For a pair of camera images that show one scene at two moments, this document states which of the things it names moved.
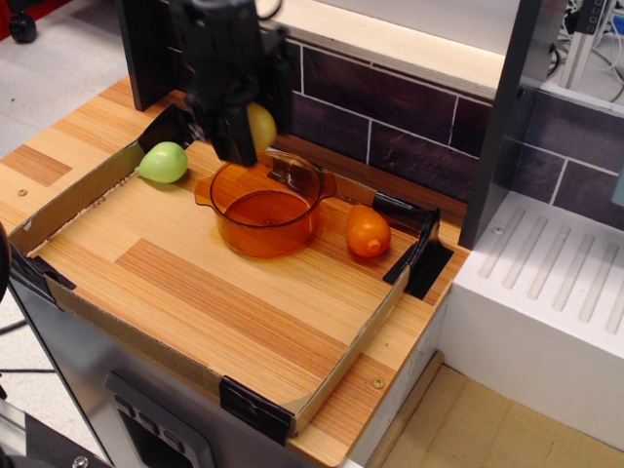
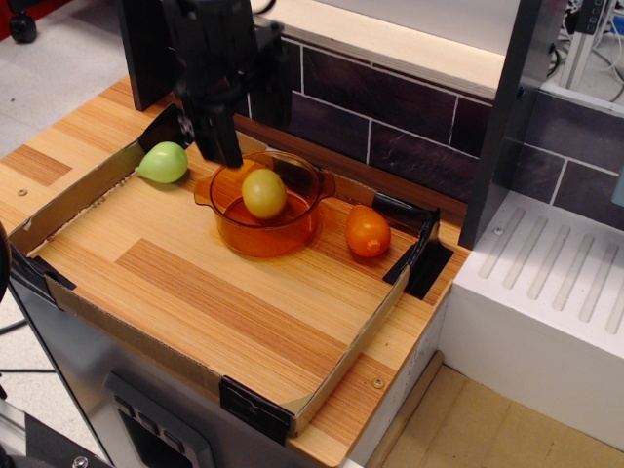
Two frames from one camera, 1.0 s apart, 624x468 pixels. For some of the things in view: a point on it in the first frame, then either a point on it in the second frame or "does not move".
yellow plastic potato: [263, 126] → [264, 193]
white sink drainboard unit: [536, 315] does not move
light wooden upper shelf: [387, 45] does not move
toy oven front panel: [162, 434] does not move
